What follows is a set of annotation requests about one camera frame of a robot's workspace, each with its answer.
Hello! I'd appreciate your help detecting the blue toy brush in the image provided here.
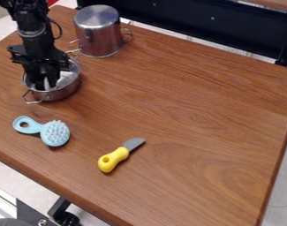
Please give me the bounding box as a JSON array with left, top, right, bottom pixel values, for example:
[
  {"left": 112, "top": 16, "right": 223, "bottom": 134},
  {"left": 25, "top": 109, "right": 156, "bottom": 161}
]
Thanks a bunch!
[{"left": 11, "top": 116, "right": 72, "bottom": 147}]

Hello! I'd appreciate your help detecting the tall silver pot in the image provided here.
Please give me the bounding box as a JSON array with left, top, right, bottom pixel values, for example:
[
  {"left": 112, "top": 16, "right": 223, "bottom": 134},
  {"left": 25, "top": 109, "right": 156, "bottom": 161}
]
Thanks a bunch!
[{"left": 66, "top": 4, "right": 134, "bottom": 59}]

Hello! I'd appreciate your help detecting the yellow toy knife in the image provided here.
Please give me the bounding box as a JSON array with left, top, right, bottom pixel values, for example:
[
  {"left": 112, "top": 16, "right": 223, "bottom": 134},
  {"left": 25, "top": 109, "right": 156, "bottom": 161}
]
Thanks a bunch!
[{"left": 96, "top": 137, "right": 147, "bottom": 174}]

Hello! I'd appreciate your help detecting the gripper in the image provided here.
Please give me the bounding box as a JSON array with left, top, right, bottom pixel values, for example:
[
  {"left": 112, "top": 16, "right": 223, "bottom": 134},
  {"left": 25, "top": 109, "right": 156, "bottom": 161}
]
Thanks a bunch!
[{"left": 6, "top": 30, "right": 72, "bottom": 91}]

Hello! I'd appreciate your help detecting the black metal frame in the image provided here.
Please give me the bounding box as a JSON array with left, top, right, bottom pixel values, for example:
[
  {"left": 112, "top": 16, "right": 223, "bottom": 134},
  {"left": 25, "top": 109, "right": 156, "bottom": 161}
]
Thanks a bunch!
[{"left": 75, "top": 0, "right": 287, "bottom": 67}]

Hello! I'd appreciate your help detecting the small silver pot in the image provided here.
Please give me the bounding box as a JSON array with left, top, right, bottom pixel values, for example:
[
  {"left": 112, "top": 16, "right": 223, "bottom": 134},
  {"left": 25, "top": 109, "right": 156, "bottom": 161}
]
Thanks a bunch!
[{"left": 21, "top": 57, "right": 83, "bottom": 105}]

